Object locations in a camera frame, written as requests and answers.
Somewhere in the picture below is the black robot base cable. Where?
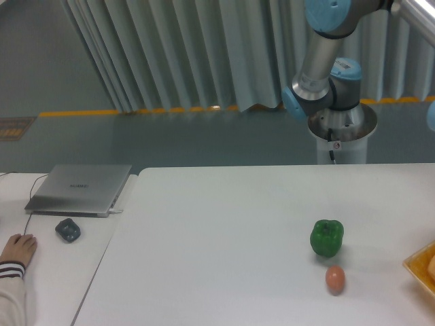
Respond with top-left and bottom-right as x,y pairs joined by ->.
327,128 -> 338,165

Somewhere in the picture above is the brown egg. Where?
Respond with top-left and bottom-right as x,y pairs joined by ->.
326,266 -> 345,293

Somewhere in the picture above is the white striped sleeve forearm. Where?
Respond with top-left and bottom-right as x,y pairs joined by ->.
1,261 -> 27,325

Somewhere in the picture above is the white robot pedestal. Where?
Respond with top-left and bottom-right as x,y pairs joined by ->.
308,104 -> 377,165

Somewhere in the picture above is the black mouse cable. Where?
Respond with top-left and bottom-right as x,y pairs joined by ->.
22,173 -> 50,236

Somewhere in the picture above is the black small device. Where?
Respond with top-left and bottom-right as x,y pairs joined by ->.
55,218 -> 81,243

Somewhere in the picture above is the silver laptop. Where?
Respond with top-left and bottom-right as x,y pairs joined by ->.
25,164 -> 132,217

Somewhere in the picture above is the green bell pepper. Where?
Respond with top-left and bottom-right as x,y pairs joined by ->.
310,219 -> 344,258

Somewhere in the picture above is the person's hand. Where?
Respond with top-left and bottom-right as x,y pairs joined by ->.
1,234 -> 37,268

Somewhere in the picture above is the yellow tray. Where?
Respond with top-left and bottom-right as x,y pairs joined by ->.
403,242 -> 434,297

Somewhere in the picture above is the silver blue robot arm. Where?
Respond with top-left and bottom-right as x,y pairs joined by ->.
282,1 -> 434,141

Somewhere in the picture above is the pale green curtain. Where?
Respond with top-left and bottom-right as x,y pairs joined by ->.
63,1 -> 434,113

